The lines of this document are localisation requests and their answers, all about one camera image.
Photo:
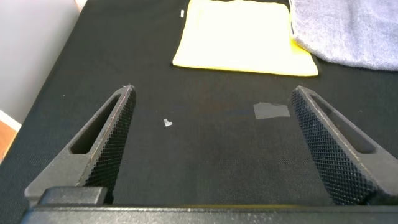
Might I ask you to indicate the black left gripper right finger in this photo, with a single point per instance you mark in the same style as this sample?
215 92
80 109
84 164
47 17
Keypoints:
335 155

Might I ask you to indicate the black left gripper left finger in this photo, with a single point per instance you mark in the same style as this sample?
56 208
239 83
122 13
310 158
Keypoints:
102 146

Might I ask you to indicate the grey towel with orange marks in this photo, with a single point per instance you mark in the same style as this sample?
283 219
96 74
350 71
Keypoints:
348 28

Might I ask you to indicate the yellow towel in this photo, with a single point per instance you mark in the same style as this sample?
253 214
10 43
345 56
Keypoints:
239 37

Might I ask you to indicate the small clear tape scrap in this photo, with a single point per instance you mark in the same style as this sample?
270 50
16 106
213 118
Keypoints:
168 123

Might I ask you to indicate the small white label strip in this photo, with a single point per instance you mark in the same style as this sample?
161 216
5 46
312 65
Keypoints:
182 13

